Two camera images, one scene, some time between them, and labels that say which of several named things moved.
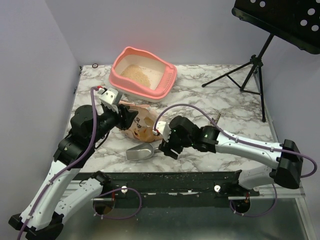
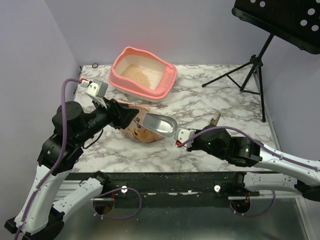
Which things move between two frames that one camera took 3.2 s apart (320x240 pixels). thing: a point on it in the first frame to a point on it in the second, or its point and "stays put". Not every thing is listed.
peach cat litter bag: x=142 y=128 stays put
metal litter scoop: x=140 y=151 to x=164 y=125
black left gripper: x=124 y=122 stays put
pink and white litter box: x=137 y=74 stays put
